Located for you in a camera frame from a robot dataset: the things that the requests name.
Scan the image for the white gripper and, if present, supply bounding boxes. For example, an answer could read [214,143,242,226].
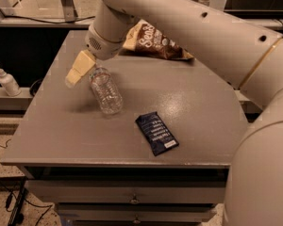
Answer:
[65,24,124,88]

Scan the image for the clear plastic water bottle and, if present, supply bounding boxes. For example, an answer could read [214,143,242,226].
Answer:
[89,67,124,115]

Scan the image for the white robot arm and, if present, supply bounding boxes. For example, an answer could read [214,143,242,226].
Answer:
[66,0,283,226]

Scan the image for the white pump dispenser bottle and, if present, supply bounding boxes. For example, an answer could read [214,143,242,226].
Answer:
[0,68,21,97]

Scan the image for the brown yellow chip bag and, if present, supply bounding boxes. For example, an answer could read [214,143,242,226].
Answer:
[123,21,192,60]

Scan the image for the dark blue snack wrapper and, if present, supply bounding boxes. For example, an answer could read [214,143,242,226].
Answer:
[135,112,179,156]

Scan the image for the grey drawer cabinet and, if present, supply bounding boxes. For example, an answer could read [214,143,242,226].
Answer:
[2,31,247,226]

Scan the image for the metal frame post left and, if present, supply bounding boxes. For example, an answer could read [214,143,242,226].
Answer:
[60,0,78,23]

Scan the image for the black cable on ledge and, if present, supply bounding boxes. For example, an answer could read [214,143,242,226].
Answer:
[0,9,97,24]

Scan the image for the black floor cables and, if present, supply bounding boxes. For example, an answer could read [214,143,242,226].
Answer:
[0,130,55,226]

